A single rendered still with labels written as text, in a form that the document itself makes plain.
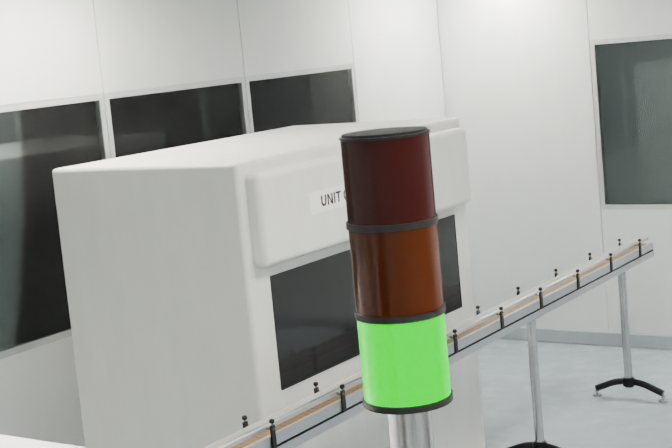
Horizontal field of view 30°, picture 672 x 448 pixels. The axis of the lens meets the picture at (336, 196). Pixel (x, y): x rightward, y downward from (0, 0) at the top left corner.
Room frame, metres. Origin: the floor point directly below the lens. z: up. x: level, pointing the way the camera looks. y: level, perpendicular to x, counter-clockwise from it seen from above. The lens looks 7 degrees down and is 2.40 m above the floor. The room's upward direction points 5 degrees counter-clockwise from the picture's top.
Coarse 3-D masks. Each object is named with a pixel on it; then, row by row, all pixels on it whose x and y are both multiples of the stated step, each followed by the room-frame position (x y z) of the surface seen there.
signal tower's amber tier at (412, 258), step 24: (360, 240) 0.67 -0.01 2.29; (384, 240) 0.66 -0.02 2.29; (408, 240) 0.66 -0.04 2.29; (432, 240) 0.67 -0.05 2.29; (360, 264) 0.67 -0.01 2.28; (384, 264) 0.66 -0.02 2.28; (408, 264) 0.66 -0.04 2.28; (432, 264) 0.67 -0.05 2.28; (360, 288) 0.67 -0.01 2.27; (384, 288) 0.66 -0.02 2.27; (408, 288) 0.66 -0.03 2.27; (432, 288) 0.67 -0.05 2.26; (360, 312) 0.67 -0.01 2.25; (384, 312) 0.66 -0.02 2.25; (408, 312) 0.66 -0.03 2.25
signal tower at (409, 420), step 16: (384, 128) 0.70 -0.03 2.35; (400, 128) 0.69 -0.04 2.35; (416, 128) 0.68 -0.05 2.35; (400, 224) 0.66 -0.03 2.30; (416, 224) 0.66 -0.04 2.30; (432, 224) 0.67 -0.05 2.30; (368, 320) 0.67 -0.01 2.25; (384, 320) 0.66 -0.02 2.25; (400, 320) 0.66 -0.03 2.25; (416, 320) 0.66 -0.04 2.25; (448, 400) 0.67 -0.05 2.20; (400, 416) 0.67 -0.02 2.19; (416, 416) 0.67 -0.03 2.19; (400, 432) 0.67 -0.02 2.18; (416, 432) 0.67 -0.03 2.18; (432, 432) 0.68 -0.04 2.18
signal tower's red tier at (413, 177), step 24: (360, 144) 0.66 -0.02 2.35; (384, 144) 0.66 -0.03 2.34; (408, 144) 0.66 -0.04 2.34; (360, 168) 0.66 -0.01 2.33; (384, 168) 0.66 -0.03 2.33; (408, 168) 0.66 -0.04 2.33; (360, 192) 0.66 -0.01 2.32; (384, 192) 0.66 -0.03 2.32; (408, 192) 0.66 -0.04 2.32; (432, 192) 0.67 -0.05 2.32; (360, 216) 0.67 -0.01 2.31; (384, 216) 0.66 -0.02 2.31; (408, 216) 0.66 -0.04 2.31; (432, 216) 0.67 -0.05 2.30
